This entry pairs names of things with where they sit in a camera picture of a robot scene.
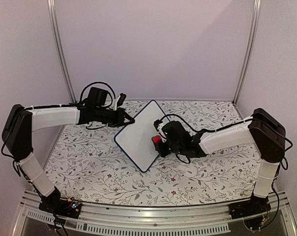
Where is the front aluminium rail frame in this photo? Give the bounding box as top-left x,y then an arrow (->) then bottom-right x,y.
13,191 -> 297,236

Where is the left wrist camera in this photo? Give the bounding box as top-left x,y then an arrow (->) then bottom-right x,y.
111,93 -> 126,110

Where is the right rear aluminium post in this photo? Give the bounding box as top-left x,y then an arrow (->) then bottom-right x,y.
233,0 -> 262,106

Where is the red whiteboard eraser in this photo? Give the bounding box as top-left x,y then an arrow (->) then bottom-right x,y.
152,135 -> 161,144

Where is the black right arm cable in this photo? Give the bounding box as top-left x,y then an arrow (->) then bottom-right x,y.
160,113 -> 294,231

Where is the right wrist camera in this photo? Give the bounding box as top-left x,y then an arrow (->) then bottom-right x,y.
153,119 -> 192,143

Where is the left rear aluminium post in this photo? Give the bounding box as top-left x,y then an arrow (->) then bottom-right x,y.
47,0 -> 76,102

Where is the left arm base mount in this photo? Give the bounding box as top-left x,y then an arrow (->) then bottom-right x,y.
39,187 -> 82,219

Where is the aluminium post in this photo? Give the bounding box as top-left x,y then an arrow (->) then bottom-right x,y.
47,0 -> 76,102
233,0 -> 262,106

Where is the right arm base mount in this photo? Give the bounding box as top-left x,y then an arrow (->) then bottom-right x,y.
228,195 -> 271,219

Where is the small whiteboard blue frame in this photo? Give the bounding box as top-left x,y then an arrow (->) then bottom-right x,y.
114,100 -> 165,173

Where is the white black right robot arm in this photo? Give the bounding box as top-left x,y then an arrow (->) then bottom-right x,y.
151,108 -> 288,214

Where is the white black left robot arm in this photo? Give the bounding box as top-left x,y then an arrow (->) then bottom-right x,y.
1,87 -> 135,213

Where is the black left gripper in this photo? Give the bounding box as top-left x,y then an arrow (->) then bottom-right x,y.
95,107 -> 135,128

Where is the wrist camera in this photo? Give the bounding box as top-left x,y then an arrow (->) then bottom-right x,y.
111,93 -> 126,110
153,119 -> 192,143

